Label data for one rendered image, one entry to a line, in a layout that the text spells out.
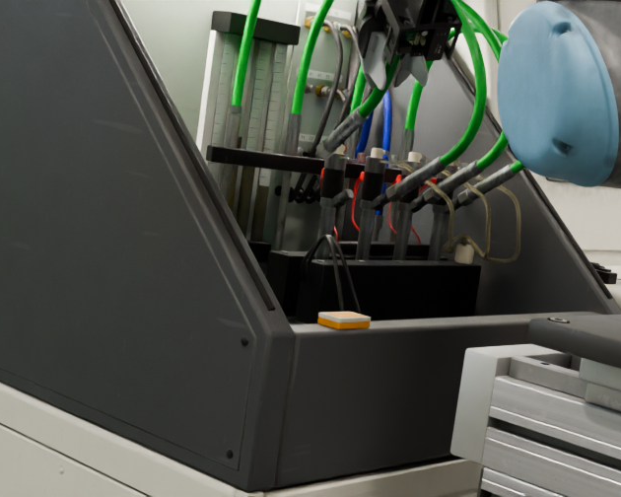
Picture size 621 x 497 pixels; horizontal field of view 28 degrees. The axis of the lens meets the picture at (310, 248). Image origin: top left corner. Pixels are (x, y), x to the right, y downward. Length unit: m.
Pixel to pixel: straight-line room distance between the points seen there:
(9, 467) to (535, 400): 0.76
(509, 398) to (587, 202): 1.12
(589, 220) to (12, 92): 1.00
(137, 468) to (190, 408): 0.11
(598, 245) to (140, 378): 1.01
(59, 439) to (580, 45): 0.85
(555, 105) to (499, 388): 0.27
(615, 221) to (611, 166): 1.33
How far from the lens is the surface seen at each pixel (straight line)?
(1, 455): 1.56
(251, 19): 1.73
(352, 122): 1.46
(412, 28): 1.30
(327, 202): 1.59
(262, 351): 1.20
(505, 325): 1.50
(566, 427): 0.97
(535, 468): 0.99
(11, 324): 1.53
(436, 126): 1.90
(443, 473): 1.47
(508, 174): 1.72
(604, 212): 2.14
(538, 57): 0.85
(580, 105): 0.81
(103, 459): 1.39
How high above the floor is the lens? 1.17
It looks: 6 degrees down
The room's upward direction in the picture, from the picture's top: 8 degrees clockwise
